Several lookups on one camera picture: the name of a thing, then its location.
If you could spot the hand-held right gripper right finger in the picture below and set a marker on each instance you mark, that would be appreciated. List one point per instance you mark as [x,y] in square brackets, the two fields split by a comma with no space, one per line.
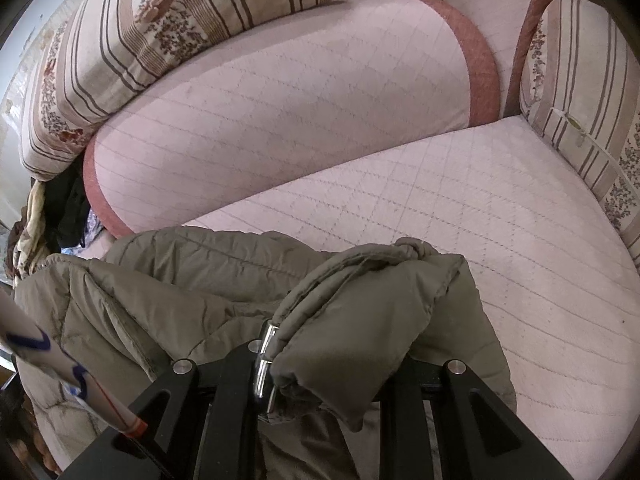
[400,425]

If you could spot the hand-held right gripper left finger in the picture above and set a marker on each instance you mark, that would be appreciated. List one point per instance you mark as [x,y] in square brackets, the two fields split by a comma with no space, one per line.
[225,400]

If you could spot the grey-green quilted jacket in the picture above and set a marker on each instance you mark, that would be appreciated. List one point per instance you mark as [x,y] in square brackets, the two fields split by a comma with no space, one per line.
[175,285]

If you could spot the dark clothes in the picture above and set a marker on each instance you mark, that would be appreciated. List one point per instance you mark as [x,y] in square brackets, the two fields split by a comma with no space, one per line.
[70,210]

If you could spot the white strip with red band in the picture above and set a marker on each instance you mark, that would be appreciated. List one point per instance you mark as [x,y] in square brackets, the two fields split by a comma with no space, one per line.
[50,355]

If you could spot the beige patterned cloth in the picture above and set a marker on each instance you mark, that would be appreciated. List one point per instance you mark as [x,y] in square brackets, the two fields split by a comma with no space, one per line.
[32,230]

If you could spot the pink quilted sofa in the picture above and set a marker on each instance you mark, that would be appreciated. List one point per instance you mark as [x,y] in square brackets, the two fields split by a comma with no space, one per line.
[300,85]

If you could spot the large striped floral cushion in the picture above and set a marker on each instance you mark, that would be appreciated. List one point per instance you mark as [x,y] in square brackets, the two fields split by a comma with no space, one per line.
[125,25]

